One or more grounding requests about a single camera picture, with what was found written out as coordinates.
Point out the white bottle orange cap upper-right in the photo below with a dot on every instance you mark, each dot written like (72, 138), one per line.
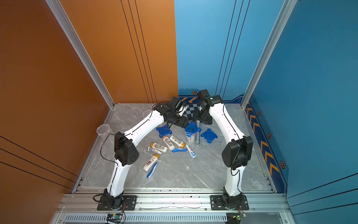
(177, 141)

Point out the blue lid by microphone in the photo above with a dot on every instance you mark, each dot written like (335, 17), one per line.
(209, 136)

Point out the silver microphone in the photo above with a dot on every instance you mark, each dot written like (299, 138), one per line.
(197, 135)

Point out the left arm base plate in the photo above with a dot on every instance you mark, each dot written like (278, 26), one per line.
(128, 202)

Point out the blue lid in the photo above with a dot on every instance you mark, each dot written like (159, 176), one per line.
(163, 131)
(209, 136)
(191, 129)

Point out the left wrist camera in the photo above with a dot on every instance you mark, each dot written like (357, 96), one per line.
(175, 104)

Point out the green circuit board left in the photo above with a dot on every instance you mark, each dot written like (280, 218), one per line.
(115, 218)

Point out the aluminium front rail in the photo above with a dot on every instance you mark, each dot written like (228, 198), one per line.
(171, 200)

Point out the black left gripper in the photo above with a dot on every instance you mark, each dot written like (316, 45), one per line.
(183, 122)

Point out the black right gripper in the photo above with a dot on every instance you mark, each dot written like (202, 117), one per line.
(196, 116)

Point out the toothpaste tube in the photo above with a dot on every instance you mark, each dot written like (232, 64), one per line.
(154, 150)
(192, 153)

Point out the white bottle orange cap left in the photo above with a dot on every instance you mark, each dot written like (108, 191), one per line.
(158, 147)

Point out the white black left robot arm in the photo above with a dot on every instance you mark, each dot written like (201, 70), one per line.
(126, 153)

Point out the white bottle orange cap upper-left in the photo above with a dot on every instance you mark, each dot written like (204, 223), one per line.
(168, 142)

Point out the toothpaste tube right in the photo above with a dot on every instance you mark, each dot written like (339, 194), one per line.
(192, 153)

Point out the blue toothbrush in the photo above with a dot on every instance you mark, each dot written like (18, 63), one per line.
(179, 150)
(150, 174)

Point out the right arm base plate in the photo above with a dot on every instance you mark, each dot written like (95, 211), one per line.
(216, 202)

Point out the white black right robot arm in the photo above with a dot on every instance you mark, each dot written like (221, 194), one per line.
(237, 152)

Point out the black white checkerboard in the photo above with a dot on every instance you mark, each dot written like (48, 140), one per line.
(190, 110)

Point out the circuit board right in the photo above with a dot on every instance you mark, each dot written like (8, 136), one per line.
(235, 218)

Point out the blue toothbrush front left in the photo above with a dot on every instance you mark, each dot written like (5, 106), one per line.
(150, 174)

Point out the white bottle orange cap front-left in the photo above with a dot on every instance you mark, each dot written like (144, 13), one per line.
(151, 162)

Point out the blue toothbrush middle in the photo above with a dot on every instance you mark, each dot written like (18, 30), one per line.
(179, 150)

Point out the toothpaste tube left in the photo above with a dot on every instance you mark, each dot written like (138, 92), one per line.
(154, 150)

